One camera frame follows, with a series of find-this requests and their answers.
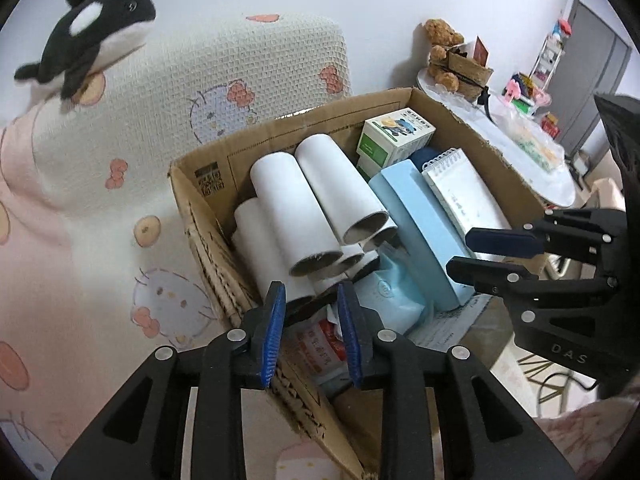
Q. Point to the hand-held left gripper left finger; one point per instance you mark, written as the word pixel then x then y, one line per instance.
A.
pixel 272 330

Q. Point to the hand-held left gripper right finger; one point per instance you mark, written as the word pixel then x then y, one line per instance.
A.
pixel 350 335

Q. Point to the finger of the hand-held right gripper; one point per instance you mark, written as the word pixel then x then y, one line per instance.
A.
pixel 475 270
pixel 500 241

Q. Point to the red white packet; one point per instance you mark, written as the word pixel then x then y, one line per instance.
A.
pixel 315 350

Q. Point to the light blue tissue pack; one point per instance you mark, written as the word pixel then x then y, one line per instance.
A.
pixel 390 295

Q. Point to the white spiral notepad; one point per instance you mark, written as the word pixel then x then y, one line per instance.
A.
pixel 465 195

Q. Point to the pile of white paper rolls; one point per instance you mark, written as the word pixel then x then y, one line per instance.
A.
pixel 285 200

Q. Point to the brown cardboard box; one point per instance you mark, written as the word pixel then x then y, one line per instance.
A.
pixel 240 155

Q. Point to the white printed paper sheet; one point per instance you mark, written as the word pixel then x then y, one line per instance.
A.
pixel 450 325

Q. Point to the round white table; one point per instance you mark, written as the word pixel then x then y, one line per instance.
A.
pixel 560 190

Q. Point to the light blue foam block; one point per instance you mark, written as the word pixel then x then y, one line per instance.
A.
pixel 410 210

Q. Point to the small red box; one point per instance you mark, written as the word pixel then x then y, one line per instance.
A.
pixel 551 125

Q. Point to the clear bag with green print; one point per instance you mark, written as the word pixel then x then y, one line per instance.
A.
pixel 530 145

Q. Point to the dark blue item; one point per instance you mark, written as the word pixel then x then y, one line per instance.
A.
pixel 425 156

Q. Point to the grey cabinet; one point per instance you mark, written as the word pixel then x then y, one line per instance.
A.
pixel 590 60

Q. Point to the plain green white carton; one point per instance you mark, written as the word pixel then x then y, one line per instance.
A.
pixel 370 170

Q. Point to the pink toy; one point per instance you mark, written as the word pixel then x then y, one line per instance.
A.
pixel 514 89

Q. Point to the white shelf with colourful toys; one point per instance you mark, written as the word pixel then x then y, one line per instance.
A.
pixel 550 55

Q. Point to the green white cartoon print carton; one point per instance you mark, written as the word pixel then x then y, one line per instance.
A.
pixel 390 135

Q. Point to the brown woven basket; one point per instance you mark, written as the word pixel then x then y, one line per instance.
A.
pixel 470 77

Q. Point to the red brown card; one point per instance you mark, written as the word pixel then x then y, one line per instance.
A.
pixel 482 51

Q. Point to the pink patterned cloth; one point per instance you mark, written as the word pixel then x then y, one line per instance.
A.
pixel 580 435

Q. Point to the brown teddy bear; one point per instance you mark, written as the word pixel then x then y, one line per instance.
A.
pixel 442 32

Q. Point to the pink cartoon print blanket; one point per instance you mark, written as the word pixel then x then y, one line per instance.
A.
pixel 30 260

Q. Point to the white knit cartoon print cushion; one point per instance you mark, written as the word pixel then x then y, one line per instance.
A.
pixel 225 70

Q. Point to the black white orca plush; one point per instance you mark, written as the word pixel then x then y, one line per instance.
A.
pixel 100 25

